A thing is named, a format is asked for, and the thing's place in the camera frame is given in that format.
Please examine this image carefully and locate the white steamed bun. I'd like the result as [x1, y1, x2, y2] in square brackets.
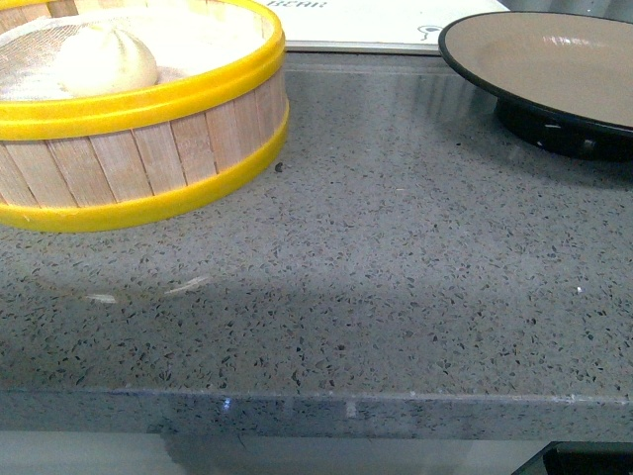
[53, 25, 158, 97]

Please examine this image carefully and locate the tan plate with black rim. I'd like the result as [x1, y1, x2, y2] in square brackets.
[438, 12, 632, 162]

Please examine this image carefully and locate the white printed serving tray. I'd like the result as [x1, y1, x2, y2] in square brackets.
[262, 0, 507, 55]

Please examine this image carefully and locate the yellow rimmed bamboo steamer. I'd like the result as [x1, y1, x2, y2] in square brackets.
[1, 1, 290, 233]

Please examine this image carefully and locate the white steamer cloth liner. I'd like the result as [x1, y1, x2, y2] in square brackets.
[1, 1, 269, 102]

